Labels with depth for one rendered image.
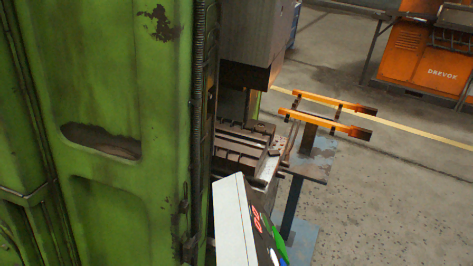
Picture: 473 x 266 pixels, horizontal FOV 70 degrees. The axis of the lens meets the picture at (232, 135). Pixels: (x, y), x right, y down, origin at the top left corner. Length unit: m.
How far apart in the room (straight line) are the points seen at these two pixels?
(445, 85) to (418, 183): 1.82
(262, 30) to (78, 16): 0.45
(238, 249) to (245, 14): 0.58
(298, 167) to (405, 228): 1.20
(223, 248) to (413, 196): 2.43
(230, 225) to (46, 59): 0.62
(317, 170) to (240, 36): 0.95
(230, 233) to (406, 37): 4.05
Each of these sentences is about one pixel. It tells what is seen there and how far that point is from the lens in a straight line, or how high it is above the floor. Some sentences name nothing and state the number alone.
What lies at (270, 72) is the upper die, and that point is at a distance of 1.01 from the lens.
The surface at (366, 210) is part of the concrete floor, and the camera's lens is 2.68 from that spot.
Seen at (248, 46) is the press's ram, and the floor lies 1.42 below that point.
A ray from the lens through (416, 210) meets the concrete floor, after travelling 2.88.
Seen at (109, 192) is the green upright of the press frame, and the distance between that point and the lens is 1.19.
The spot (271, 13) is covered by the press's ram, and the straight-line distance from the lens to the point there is 0.90.
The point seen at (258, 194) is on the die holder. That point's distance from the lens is 1.21.
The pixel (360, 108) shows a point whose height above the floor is 0.96.
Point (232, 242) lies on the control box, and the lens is 0.69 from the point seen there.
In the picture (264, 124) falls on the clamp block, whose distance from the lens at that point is 1.43.
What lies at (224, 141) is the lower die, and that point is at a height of 0.99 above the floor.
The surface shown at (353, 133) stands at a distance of 1.57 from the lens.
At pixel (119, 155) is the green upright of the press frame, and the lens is 0.99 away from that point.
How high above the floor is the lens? 1.72
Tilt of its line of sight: 34 degrees down
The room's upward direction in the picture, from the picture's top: 6 degrees clockwise
